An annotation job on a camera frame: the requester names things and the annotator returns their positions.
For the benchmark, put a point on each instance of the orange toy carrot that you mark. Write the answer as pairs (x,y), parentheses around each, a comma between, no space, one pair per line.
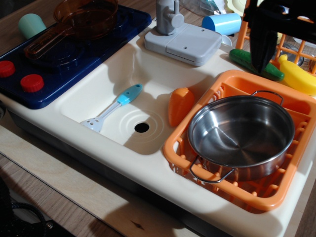
(180,103)

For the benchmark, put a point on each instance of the orange wire basket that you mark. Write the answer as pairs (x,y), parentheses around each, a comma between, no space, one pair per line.
(301,52)

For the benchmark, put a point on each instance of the red stove knob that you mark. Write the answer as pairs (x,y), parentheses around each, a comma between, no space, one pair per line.
(32,83)
(7,68)

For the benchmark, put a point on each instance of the stainless steel pan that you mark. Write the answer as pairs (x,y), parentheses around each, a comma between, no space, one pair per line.
(243,137)

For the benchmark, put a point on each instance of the green toy cucumber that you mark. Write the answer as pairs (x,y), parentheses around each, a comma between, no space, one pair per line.
(243,58)

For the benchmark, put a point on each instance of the dark blue toy stove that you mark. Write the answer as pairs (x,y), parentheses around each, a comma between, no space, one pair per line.
(68,61)

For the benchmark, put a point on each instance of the light blue cup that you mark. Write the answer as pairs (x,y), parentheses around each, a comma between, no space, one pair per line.
(225,24)

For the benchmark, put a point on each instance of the red stove knob left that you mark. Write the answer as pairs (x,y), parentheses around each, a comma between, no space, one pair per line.
(7,68)

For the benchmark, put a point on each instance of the grey toy faucet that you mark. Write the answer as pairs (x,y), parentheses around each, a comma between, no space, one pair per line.
(176,39)

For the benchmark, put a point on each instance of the mint green cup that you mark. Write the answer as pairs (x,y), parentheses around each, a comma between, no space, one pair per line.
(30,25)

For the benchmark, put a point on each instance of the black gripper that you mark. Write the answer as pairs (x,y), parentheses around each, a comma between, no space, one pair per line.
(296,18)

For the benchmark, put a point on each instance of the cream toy sink unit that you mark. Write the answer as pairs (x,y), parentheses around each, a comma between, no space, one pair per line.
(121,174)

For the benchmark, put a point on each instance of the transparent brown saucepan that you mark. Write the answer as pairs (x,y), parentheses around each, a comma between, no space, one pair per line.
(78,19)

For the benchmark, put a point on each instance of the yellow toy banana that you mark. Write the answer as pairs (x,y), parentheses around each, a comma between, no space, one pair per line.
(297,78)

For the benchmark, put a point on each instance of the yellow plastic plate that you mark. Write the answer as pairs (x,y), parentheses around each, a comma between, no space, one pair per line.
(236,6)

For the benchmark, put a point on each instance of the blue handled white spatula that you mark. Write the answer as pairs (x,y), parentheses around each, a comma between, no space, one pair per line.
(124,98)

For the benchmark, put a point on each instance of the red stove knob right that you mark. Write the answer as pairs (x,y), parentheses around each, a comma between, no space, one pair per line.
(32,83)

